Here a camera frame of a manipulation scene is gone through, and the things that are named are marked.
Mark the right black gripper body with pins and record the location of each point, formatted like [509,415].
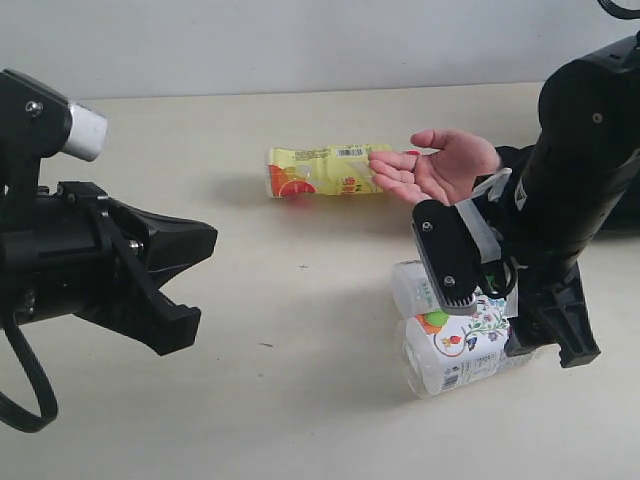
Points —
[527,333]

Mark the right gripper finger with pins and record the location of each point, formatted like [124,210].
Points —
[563,311]

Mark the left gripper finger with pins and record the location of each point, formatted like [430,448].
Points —
[139,310]
[166,246]

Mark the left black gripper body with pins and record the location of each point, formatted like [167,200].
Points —
[56,256]

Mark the clear bottle floral label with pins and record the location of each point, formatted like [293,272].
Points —
[440,352]

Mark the white bottle green label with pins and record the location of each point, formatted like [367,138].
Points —
[414,294]

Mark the yellow juice bottle red cap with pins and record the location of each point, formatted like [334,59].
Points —
[332,170]

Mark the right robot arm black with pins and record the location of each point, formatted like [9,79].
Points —
[562,192]

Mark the left robot arm silver black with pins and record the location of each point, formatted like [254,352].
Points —
[80,252]

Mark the person's open hand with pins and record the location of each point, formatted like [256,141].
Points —
[446,174]

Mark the right wrist camera black grey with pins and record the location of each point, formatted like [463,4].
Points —
[461,251]

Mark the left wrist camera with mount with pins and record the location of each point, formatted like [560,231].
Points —
[39,122]

